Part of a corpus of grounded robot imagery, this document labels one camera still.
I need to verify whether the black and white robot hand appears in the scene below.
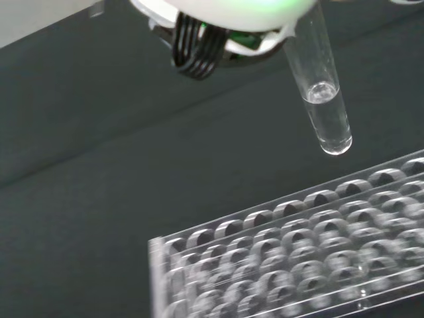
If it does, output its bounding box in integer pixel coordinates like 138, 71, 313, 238
129, 0, 319, 82

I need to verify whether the clear plastic test tube rack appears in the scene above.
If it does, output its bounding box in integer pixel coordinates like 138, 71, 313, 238
147, 149, 424, 318

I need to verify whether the black bench cloth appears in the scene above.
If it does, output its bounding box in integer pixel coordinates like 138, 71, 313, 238
0, 0, 424, 318

